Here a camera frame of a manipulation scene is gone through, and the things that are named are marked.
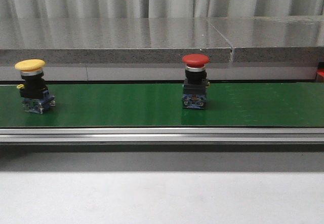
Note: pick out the red object at right edge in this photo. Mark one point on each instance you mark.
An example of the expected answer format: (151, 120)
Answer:
(320, 75)

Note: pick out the grey stone slab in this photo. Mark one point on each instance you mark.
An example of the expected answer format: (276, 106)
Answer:
(293, 39)
(110, 40)

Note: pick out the white base panel under slabs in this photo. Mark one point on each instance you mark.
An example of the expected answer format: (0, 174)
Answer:
(176, 71)

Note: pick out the grey stone slab left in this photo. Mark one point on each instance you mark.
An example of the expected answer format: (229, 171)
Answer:
(110, 40)

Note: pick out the green conveyor belt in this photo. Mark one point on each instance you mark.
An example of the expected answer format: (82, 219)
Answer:
(228, 104)

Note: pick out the grey stone slab right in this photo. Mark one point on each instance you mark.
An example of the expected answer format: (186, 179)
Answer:
(293, 39)

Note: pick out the aluminium conveyor side rail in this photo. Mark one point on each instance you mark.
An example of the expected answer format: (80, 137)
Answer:
(162, 136)

